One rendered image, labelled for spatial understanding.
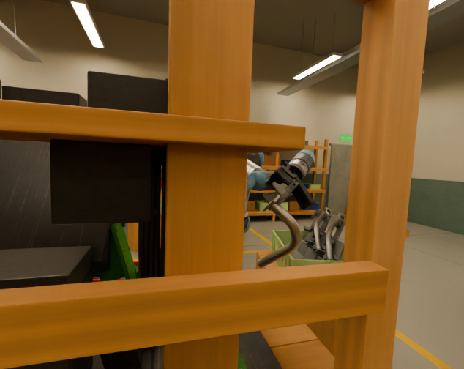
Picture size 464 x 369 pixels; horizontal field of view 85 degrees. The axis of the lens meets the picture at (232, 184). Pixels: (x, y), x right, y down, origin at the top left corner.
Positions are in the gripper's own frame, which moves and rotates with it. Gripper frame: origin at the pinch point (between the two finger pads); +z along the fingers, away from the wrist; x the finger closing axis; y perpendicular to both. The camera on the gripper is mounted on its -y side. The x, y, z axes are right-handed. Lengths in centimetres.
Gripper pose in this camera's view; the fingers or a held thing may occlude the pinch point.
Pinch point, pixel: (276, 206)
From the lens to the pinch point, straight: 76.7
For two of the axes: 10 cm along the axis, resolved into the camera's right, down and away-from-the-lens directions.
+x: 4.6, -5.8, -6.8
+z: -5.2, 4.5, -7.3
